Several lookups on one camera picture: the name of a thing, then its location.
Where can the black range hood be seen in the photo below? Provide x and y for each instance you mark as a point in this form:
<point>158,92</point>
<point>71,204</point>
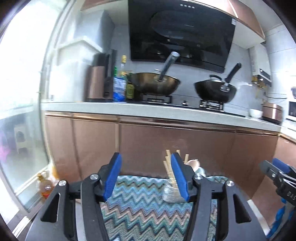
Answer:
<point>185,34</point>

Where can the yellow cap oil bottle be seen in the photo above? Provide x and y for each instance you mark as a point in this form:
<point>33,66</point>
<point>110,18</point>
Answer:
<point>123,69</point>

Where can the blue label packet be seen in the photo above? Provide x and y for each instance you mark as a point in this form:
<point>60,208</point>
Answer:
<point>119,89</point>

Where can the person's right hand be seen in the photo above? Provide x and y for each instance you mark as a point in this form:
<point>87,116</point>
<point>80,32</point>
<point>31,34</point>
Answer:
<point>281,213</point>

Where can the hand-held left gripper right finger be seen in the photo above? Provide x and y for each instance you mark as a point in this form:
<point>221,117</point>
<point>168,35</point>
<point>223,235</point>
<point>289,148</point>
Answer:
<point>181,178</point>

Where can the black wok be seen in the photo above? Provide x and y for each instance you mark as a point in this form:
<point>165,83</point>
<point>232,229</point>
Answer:
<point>212,90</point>

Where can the white microwave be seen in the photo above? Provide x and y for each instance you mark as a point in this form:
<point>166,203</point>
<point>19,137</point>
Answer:
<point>291,109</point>

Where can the glass jar with utensils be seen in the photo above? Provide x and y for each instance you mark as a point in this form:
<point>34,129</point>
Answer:
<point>170,193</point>

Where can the white kitchen countertop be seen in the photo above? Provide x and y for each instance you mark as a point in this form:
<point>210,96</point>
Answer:
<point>115,109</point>

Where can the beige ceramic spoon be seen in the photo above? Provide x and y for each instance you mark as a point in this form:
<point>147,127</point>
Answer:
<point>193,164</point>

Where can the brass wok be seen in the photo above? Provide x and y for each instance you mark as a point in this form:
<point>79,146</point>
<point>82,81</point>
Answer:
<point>150,84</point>

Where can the copper base cabinets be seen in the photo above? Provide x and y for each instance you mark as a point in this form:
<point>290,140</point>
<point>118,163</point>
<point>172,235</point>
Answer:
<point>150,141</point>

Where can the white bowl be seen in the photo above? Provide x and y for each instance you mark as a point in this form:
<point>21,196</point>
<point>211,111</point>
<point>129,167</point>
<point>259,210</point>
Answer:
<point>255,113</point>

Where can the white plastic stool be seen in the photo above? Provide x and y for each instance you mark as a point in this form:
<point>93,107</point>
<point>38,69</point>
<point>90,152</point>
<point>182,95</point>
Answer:
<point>20,136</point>

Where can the copper upper cabinet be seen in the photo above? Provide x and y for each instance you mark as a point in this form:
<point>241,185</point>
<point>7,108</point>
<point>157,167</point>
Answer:
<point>249,16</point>

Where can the dark sauce bottle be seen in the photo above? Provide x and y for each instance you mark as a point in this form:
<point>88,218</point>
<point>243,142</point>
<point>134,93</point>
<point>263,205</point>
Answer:
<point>130,89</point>

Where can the copper rice cooker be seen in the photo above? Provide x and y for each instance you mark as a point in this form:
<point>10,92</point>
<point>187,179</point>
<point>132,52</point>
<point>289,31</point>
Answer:
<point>271,112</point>

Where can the gas stove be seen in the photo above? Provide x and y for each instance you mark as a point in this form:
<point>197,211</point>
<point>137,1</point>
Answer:
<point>185,106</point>

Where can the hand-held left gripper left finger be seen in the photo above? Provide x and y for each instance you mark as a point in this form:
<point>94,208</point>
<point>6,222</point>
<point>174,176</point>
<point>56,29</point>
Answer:
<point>113,176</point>

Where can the amber oil bottle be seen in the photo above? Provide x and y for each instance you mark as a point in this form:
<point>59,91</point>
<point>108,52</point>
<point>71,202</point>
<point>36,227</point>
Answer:
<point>45,187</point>

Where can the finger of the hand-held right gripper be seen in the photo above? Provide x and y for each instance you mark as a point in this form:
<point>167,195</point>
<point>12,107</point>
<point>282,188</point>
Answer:
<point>268,169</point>
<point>281,165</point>

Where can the white water heater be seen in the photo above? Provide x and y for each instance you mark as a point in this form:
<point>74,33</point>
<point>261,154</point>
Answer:
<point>260,58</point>

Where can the zigzag knitted cloth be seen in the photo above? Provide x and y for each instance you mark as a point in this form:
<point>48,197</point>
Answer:
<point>143,213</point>

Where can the copper knife block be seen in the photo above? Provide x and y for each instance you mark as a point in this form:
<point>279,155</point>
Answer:
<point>97,81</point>

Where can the white ceramic spoon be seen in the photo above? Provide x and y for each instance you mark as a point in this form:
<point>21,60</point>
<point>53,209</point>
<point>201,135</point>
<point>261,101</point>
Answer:
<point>200,172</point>

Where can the glass sliding door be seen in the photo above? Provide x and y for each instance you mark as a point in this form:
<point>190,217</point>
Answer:
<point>23,69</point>

